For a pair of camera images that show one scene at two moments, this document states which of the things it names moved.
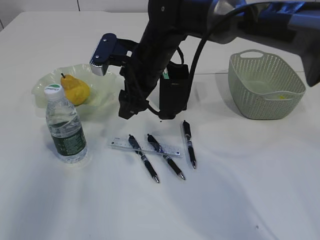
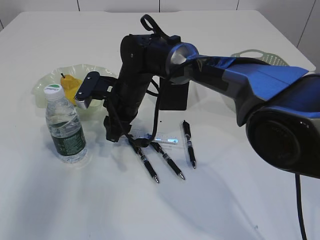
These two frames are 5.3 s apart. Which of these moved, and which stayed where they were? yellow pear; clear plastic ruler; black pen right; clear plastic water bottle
Moved: clear plastic ruler
Stayed: black pen right; clear plastic water bottle; yellow pear
